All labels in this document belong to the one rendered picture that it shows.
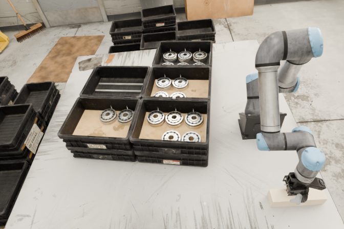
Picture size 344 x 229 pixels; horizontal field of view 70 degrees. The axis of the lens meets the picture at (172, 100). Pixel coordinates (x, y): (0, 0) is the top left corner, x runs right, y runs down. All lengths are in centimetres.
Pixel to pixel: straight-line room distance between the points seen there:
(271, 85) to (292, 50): 15
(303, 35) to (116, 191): 113
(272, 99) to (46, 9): 415
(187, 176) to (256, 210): 37
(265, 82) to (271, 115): 14
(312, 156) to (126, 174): 92
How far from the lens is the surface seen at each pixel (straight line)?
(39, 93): 277
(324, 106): 287
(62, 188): 155
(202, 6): 406
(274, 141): 110
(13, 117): 247
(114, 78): 181
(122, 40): 313
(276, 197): 131
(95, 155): 151
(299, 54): 107
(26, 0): 482
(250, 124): 142
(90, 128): 154
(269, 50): 104
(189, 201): 133
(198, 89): 160
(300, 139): 112
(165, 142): 123
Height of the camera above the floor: 193
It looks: 45 degrees down
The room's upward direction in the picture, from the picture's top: 8 degrees counter-clockwise
